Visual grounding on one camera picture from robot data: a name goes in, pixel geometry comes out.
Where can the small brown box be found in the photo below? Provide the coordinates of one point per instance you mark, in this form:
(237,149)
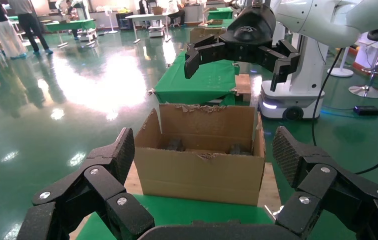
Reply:
(157,10)

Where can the black power adapter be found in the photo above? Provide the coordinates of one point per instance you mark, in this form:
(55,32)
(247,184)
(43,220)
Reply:
(365,110)

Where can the white cabinet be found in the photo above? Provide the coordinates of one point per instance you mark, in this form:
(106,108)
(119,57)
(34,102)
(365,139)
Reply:
(362,53)

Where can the white table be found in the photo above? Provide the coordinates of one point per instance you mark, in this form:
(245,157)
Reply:
(145,15)

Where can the white standing fan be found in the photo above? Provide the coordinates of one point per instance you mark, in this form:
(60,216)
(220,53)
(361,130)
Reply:
(106,11)

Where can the small green covered table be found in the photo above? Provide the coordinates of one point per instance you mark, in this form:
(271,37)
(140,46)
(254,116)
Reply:
(220,14)

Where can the silver metal binder clip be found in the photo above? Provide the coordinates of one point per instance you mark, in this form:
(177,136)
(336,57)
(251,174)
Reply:
(151,92)

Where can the seated person white shirt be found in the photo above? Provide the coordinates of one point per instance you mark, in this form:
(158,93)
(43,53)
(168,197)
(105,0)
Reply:
(175,10)

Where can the dark storage cabinet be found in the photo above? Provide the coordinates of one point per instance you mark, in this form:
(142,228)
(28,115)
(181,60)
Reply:
(124,21)

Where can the brown cardboard box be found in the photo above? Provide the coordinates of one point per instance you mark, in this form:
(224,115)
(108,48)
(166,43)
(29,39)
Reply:
(202,33)

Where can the long green covered table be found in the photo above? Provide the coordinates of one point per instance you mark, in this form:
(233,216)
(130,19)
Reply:
(69,24)

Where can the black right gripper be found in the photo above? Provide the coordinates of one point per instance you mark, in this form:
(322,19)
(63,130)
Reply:
(248,33)

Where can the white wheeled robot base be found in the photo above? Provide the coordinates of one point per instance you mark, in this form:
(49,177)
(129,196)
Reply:
(303,86)
(278,33)

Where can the large open cardboard carton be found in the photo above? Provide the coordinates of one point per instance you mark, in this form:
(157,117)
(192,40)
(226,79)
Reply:
(198,179)

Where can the person in white skirt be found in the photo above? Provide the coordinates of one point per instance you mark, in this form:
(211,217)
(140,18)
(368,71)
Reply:
(6,36)

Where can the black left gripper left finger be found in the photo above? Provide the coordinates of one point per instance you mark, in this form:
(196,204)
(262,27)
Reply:
(106,185)

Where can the white pole with round base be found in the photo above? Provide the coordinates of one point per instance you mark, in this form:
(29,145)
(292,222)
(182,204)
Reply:
(340,71)

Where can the plain green tablecloth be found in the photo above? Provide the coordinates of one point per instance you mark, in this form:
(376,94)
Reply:
(205,79)

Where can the person in black trousers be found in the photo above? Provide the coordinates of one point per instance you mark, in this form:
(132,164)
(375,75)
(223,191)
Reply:
(30,23)

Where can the white robot with grey base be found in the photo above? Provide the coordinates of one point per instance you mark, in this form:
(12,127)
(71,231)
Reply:
(88,34)

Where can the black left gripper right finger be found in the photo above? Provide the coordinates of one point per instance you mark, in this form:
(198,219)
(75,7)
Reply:
(321,179)

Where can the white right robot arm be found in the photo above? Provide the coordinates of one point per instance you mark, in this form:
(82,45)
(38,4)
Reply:
(307,16)

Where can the small white robot cart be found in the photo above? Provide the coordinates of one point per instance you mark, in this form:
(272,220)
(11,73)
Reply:
(155,31)

